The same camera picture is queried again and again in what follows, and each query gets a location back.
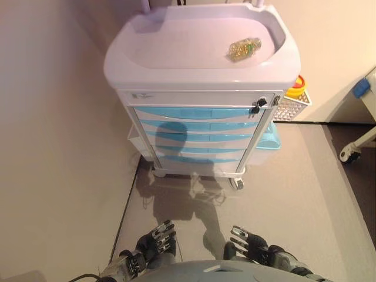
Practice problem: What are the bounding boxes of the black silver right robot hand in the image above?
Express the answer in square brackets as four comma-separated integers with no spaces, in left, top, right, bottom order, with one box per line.
[223,225,270,264]

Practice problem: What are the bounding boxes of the black cart keys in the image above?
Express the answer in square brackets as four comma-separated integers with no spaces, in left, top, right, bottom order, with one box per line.
[249,99,268,118]

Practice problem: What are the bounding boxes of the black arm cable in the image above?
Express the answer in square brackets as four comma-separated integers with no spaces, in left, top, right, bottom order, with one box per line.
[75,273,102,282]

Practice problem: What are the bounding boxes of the grey robot torso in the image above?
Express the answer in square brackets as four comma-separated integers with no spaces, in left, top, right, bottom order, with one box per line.
[123,258,294,282]

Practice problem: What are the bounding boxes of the blue lidded waste bin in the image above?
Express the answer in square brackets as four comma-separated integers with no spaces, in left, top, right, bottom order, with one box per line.
[255,122,281,165]

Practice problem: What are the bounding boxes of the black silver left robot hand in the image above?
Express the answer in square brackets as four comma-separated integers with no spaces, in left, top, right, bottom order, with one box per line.
[135,219,177,265]

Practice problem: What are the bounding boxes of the white medical cart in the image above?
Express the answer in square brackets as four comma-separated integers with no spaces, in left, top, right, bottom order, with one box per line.
[103,0,303,190]

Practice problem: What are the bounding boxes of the white lattice basket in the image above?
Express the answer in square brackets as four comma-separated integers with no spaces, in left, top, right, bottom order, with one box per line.
[273,90,314,122]

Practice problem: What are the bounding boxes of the white side bin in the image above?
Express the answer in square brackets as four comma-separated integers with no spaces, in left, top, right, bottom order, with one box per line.
[127,125,150,159]

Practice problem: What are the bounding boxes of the clear capsule bottle green label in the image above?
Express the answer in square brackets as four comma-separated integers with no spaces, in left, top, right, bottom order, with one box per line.
[225,36,262,63]

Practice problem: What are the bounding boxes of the blue handled cart drawer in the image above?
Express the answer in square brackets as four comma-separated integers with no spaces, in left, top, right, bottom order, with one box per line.
[137,119,259,133]
[133,105,268,121]
[149,143,249,155]
[143,130,255,145]
[154,152,246,173]

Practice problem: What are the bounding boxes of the yellow sharps container red lid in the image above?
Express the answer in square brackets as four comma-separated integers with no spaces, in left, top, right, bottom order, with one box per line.
[286,75,308,99]

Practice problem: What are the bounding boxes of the blue bed corner bumper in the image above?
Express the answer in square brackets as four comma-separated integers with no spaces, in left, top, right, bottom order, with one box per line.
[352,78,371,99]

